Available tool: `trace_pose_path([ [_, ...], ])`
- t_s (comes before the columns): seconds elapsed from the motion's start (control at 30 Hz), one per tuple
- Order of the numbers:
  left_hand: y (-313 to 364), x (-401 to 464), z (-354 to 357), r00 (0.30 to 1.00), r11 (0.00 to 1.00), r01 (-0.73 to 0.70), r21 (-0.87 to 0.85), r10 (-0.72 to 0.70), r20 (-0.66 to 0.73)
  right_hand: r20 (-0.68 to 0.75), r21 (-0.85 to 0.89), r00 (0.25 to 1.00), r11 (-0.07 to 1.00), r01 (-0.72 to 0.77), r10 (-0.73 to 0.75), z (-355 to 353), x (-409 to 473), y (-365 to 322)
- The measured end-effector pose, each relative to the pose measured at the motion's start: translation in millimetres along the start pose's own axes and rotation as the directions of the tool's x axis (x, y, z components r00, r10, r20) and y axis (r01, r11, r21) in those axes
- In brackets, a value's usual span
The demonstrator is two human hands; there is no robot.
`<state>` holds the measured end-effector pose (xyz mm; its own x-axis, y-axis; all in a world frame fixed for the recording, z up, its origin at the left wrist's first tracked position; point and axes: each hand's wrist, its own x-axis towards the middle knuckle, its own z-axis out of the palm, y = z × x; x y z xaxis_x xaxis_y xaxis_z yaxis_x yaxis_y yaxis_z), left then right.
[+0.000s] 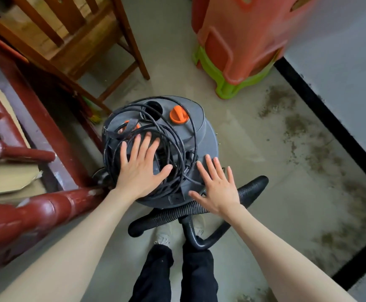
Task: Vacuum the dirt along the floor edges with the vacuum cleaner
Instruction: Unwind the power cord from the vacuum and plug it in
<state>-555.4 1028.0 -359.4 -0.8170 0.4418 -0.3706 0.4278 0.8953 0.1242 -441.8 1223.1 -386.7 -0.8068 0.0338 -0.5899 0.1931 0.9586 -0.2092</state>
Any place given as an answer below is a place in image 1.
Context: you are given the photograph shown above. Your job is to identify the person's left hand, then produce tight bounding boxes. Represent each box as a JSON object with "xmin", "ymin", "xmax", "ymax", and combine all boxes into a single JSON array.
[{"xmin": 113, "ymin": 132, "xmax": 173, "ymax": 202}]

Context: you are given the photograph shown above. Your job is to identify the person's right hand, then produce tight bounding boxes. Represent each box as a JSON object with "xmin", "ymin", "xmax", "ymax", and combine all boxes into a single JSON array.
[{"xmin": 188, "ymin": 154, "xmax": 241, "ymax": 221}]

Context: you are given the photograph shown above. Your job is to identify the black ribbed vacuum hose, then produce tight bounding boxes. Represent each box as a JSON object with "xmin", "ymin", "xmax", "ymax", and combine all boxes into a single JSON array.
[{"xmin": 128, "ymin": 175, "xmax": 269, "ymax": 251}]

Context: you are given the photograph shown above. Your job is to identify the black power cord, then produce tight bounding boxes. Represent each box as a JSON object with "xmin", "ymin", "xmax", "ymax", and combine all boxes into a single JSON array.
[{"xmin": 102, "ymin": 99, "xmax": 207, "ymax": 198}]

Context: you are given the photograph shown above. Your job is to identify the grey vacuum cleaner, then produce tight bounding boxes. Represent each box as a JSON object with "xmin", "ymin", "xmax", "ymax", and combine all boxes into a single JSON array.
[{"xmin": 91, "ymin": 96, "xmax": 220, "ymax": 208}]

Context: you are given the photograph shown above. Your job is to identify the person's right forearm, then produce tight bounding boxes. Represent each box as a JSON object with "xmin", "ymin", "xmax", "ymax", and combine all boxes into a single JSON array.
[{"xmin": 222, "ymin": 203, "xmax": 357, "ymax": 302}]

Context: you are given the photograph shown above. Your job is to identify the person's left forearm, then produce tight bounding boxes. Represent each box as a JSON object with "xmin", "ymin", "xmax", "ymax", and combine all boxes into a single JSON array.
[{"xmin": 0, "ymin": 187, "xmax": 138, "ymax": 302}]

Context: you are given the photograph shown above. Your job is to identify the person's right shoe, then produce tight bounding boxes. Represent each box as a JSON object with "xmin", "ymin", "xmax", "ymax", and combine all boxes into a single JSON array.
[{"xmin": 191, "ymin": 215, "xmax": 206, "ymax": 238}]

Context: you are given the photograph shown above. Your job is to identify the black trousers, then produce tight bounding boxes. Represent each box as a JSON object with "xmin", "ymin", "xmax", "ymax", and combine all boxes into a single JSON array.
[{"xmin": 128, "ymin": 240, "xmax": 219, "ymax": 302}]

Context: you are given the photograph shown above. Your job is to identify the green plastic stool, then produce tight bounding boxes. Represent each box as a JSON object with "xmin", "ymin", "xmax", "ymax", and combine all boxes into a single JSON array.
[{"xmin": 193, "ymin": 45, "xmax": 280, "ymax": 100}]

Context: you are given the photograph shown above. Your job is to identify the black baseboard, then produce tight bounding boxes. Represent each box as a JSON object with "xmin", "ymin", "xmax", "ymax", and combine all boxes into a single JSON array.
[{"xmin": 274, "ymin": 57, "xmax": 366, "ymax": 292}]

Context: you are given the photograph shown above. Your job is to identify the wooden chair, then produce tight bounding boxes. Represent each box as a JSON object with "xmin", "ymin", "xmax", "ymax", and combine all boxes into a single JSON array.
[{"xmin": 0, "ymin": 0, "xmax": 151, "ymax": 114}]

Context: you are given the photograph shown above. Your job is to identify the orange plastic stool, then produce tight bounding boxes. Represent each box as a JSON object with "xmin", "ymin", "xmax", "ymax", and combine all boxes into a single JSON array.
[{"xmin": 191, "ymin": 0, "xmax": 321, "ymax": 86}]

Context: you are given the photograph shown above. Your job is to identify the red wooden bed frame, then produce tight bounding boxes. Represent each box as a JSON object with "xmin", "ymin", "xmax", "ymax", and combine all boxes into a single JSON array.
[{"xmin": 0, "ymin": 28, "xmax": 114, "ymax": 279}]

